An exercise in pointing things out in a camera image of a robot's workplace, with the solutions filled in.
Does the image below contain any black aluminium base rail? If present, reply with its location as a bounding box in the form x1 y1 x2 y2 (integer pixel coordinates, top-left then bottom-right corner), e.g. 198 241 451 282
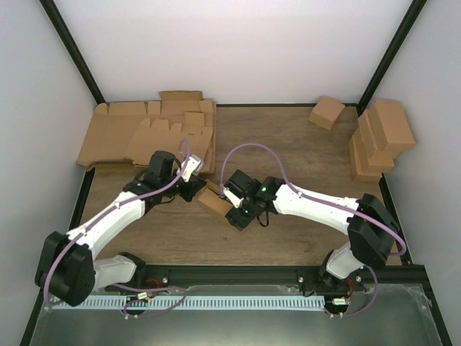
126 265 321 288

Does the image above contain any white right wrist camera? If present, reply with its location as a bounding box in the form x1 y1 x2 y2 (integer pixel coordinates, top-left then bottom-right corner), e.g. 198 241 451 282
220 186 243 208

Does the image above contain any light blue slotted cable duct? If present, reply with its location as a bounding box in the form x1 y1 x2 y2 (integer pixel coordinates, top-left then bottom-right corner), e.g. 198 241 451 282
82 295 326 311

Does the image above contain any lower folded brown box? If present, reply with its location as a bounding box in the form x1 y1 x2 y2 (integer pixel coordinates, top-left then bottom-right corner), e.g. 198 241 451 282
349 130 382 183

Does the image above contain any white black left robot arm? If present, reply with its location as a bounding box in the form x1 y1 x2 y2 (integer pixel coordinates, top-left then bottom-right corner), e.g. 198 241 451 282
35 151 206 306

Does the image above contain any black frame post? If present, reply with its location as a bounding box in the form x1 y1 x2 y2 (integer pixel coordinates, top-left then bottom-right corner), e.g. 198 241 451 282
39 0 106 104
356 0 427 117

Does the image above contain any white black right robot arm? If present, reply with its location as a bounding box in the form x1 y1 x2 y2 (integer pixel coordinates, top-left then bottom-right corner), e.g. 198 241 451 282
220 170 400 290

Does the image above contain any folded brown box tilted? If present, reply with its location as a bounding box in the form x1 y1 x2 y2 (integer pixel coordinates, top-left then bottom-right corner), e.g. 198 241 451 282
308 96 345 130

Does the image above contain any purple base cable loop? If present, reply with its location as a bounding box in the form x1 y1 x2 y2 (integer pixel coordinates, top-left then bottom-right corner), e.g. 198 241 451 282
122 281 188 321

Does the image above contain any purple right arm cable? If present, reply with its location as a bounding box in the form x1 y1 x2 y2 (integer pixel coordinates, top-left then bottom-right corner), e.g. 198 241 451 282
219 143 407 257

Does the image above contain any black left frame post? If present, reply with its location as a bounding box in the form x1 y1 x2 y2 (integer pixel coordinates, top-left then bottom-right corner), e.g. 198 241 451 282
39 0 106 104

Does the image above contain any stack of flat cardboard blanks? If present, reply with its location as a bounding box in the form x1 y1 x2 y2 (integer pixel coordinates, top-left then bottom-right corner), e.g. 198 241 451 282
76 91 217 174

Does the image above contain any top folded brown box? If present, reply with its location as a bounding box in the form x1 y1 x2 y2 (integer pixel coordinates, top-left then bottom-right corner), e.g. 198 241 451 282
369 100 416 155

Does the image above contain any brown cardboard box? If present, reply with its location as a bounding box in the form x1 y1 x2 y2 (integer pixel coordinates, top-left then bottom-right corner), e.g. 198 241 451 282
198 179 233 223

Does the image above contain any black right frame post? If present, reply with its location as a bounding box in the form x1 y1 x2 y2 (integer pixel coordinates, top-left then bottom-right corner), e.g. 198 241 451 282
356 0 427 117

